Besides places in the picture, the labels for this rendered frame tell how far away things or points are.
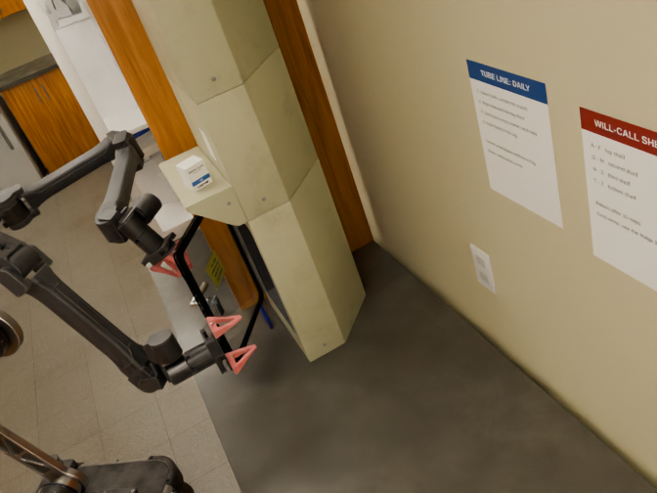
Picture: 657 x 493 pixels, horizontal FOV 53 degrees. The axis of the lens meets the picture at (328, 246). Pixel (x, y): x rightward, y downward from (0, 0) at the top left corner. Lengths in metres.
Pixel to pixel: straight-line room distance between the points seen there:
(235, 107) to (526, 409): 0.92
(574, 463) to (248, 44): 1.10
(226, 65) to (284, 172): 0.29
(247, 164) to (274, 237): 0.20
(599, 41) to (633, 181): 0.20
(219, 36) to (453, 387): 0.95
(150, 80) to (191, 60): 0.39
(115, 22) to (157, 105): 0.22
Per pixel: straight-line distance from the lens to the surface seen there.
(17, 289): 1.54
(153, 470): 2.83
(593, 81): 1.00
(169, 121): 1.82
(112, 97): 2.85
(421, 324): 1.81
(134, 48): 1.77
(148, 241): 1.72
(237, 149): 1.48
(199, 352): 1.56
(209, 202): 1.50
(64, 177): 2.13
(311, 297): 1.71
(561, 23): 1.01
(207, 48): 1.42
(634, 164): 1.01
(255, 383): 1.84
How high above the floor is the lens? 2.14
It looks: 33 degrees down
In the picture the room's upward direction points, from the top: 20 degrees counter-clockwise
